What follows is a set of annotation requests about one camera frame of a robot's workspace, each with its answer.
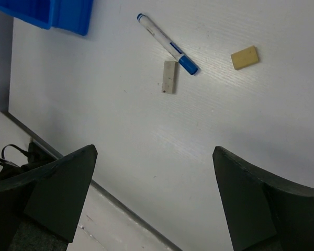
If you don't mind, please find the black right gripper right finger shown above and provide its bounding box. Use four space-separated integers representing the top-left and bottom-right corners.
212 146 314 250

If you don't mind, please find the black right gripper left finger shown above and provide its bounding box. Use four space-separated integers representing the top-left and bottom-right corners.
0 145 97 250

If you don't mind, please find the grey eraser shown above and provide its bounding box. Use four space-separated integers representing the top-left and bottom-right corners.
162 61 178 94

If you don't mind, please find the tan eraser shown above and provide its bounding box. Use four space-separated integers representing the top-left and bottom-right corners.
231 45 260 70

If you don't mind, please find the white marker blue cap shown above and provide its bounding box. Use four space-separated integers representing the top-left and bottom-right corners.
137 13 199 75

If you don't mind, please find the blue plastic divided bin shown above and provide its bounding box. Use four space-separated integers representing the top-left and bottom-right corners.
0 0 94 36

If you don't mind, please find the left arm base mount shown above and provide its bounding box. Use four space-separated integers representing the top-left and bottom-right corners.
0 142 56 181

